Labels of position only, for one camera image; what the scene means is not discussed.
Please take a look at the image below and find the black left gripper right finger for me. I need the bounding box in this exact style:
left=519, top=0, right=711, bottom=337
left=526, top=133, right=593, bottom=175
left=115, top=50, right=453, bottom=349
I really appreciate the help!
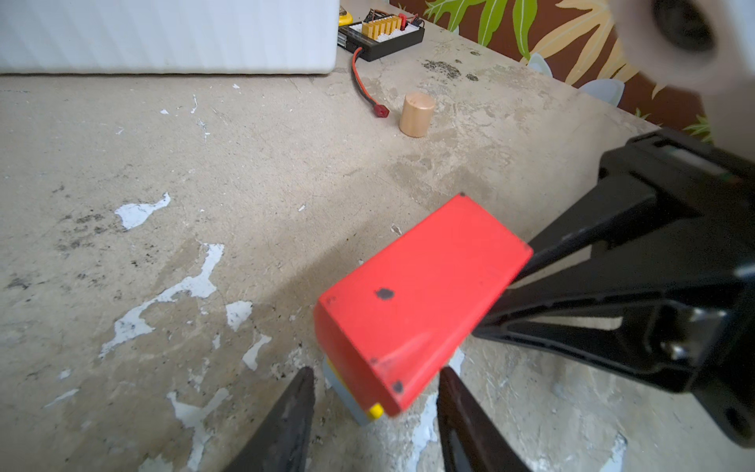
left=436, top=367, right=530, bottom=472

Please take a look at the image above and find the yellow tape measure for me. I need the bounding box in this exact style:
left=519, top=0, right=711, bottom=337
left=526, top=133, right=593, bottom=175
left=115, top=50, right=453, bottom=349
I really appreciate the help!
left=338, top=7, right=355, bottom=27

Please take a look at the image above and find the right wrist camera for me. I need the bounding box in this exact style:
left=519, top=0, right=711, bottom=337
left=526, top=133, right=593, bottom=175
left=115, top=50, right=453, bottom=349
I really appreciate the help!
left=609, top=1, right=754, bottom=160

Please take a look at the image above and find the red black power cable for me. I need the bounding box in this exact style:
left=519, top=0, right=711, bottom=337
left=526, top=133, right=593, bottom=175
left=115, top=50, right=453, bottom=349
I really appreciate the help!
left=350, top=46, right=391, bottom=119

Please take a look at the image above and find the red rectangular block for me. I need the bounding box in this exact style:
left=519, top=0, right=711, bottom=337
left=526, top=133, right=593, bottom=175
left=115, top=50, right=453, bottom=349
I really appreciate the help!
left=314, top=194, right=533, bottom=417

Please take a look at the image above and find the white toolbox brown lid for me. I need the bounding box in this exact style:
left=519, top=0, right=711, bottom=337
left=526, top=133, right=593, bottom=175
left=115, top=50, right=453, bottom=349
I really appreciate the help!
left=1, top=1, right=339, bottom=75

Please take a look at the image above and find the light blue cube block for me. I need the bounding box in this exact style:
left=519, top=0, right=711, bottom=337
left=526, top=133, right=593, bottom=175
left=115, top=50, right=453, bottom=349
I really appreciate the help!
left=321, top=358, right=376, bottom=427

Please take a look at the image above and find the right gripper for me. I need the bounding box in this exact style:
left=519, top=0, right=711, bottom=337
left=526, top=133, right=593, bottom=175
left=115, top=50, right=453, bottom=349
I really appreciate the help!
left=473, top=130, right=754, bottom=448

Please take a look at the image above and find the natural wood cylinder block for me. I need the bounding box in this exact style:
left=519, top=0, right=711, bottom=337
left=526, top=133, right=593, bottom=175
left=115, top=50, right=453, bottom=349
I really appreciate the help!
left=399, top=92, right=436, bottom=138

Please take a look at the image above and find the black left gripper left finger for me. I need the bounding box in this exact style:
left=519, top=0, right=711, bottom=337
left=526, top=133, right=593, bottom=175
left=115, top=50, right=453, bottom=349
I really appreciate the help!
left=224, top=367, right=316, bottom=471

